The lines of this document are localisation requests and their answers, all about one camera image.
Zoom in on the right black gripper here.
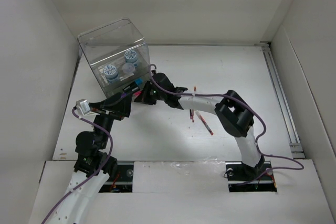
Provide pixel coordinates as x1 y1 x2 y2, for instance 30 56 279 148
134 81 166 105

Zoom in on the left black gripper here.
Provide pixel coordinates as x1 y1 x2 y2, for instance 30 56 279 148
89 92 132 148

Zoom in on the blue capped marker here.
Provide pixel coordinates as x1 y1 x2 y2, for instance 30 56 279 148
123 78 143 93

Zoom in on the small dark glitter jar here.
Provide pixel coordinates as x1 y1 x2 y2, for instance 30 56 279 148
122 62 136 74

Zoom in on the blue slime jar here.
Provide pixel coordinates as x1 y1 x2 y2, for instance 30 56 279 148
103 64 119 83
124 49 139 67

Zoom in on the clear acrylic drawer organizer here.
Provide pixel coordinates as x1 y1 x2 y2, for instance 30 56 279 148
77 18 150 98

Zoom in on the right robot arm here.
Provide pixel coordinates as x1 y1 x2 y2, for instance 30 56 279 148
135 73 265 181

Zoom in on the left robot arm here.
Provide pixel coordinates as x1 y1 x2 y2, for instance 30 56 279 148
42 93 132 223

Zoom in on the red pen middle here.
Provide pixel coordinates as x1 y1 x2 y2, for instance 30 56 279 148
192 86 197 123

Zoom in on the red pen lower right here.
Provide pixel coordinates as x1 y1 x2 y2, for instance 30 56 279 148
195 111 214 135

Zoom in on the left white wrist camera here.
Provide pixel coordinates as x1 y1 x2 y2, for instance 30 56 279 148
76 99 92 116

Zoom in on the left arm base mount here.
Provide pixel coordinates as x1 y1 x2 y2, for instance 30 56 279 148
99 162 134 193

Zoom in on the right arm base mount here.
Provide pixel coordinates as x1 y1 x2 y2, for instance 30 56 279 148
223 161 277 193

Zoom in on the aluminium rail right side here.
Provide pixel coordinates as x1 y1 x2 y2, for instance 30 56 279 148
260 43 306 159

